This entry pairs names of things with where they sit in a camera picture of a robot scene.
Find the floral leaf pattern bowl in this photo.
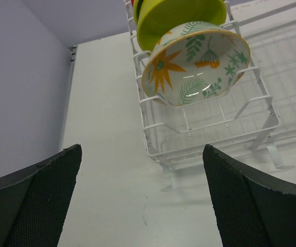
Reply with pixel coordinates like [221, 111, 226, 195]
[141, 21, 251, 107]

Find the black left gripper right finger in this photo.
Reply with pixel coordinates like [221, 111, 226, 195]
[202, 144, 296, 246]

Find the rear lime green bowl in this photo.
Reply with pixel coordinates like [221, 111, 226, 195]
[133, 0, 149, 26]

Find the white wire dish rack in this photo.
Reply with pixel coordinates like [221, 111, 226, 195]
[123, 1, 296, 192]

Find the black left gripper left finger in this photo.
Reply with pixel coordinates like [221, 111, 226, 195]
[0, 144, 82, 246]

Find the front lime green bowl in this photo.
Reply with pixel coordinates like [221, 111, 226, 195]
[137, 0, 227, 51]

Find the lime green bowl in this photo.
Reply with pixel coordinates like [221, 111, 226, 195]
[137, 0, 227, 51]
[133, 0, 149, 26]

